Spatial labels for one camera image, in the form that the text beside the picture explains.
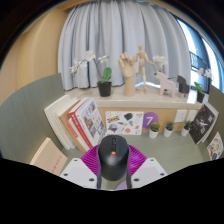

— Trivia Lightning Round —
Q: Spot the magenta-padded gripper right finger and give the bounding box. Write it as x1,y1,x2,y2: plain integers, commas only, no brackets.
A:
125,144,168,190

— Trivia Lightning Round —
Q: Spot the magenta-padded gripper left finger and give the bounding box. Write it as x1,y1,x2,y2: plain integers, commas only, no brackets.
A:
59,145,103,190

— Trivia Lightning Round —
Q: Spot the black computer mouse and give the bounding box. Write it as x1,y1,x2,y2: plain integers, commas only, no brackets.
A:
97,134,130,182

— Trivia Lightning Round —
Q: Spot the beige book with red text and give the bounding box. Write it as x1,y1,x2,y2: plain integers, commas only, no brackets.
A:
29,137,69,177

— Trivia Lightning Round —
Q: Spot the thin white red-spined book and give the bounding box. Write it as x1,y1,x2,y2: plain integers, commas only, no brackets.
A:
66,118,89,152

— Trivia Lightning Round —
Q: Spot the brown book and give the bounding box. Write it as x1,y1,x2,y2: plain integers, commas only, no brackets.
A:
57,97,88,153

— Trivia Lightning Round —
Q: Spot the round purple number sticker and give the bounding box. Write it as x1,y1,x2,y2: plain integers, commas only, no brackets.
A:
142,111,160,130

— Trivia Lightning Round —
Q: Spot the white sticker sheet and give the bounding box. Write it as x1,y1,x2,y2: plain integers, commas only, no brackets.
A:
105,111,145,136

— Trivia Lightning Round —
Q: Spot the colourful picture book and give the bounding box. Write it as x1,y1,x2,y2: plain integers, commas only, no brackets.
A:
206,131,224,162

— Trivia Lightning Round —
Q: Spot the black book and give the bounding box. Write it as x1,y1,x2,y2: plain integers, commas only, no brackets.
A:
188,102,220,145

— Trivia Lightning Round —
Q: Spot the white orchid in black pot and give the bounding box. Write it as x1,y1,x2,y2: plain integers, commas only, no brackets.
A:
69,50,113,98

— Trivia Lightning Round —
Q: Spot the pink wooden horse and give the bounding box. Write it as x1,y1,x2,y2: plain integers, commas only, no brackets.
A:
154,70,177,98

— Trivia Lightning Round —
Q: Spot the dark wooden horse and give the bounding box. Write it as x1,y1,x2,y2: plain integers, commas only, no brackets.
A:
176,75,190,98

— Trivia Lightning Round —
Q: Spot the white orchid in dark pot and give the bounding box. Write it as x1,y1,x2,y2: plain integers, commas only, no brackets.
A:
193,67,214,104

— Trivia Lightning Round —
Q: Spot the wooden hand model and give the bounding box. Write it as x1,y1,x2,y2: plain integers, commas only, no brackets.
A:
118,52,138,98

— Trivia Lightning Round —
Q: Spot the wooden mannequin figure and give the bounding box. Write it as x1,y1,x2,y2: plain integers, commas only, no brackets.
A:
134,44,156,93

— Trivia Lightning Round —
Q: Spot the white orchid plant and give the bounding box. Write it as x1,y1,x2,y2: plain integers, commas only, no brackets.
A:
152,54,168,76

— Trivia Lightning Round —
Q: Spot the window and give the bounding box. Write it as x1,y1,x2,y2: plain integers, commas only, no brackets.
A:
176,18,224,94

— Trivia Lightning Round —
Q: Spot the grey curtain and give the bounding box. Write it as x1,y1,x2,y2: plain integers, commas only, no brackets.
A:
57,0,193,92

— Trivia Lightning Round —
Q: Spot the white wall socket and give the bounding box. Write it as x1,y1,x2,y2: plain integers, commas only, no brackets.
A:
174,109,188,123
187,109,198,123

